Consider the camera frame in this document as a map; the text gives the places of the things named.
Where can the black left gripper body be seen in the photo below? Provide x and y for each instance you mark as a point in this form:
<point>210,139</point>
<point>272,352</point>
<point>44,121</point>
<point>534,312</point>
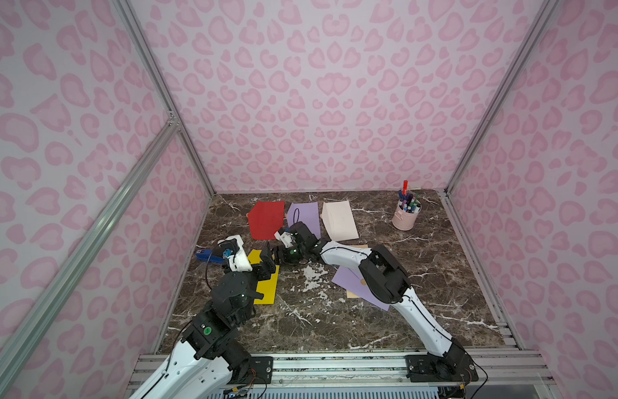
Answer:
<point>264,267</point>

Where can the red envelope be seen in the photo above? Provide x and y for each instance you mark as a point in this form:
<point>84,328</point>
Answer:
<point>265,219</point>

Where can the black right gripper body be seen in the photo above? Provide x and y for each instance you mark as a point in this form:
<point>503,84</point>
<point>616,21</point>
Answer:
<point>282,252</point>

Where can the lilac envelope with butterfly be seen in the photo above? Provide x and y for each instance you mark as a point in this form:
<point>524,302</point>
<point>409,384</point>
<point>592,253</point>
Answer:
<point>306,213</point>

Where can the cream white envelope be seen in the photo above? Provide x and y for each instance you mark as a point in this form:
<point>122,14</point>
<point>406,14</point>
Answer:
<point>339,221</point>

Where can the aluminium mounting rail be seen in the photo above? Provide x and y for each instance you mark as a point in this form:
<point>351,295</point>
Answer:
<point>372,374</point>

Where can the pink pen cup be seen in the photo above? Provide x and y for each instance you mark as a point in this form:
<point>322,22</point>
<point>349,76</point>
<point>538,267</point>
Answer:
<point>406,214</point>

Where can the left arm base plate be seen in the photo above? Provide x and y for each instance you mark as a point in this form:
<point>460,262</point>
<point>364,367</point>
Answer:
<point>256,369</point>

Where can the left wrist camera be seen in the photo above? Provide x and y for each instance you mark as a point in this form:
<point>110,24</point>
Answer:
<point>234,254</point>

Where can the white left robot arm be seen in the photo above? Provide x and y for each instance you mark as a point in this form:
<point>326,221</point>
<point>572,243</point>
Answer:
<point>207,355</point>

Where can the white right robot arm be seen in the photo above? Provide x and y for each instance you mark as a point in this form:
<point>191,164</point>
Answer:
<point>387,280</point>

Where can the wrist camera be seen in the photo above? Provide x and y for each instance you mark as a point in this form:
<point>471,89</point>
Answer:
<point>234,254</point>
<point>285,237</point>

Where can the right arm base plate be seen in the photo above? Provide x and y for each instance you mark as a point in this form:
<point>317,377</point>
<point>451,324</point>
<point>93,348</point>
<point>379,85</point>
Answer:
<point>429,368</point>

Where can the yellow envelope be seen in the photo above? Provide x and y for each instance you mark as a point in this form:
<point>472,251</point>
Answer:
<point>267,287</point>

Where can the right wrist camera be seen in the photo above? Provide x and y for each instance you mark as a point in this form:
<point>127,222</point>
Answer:
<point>285,237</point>

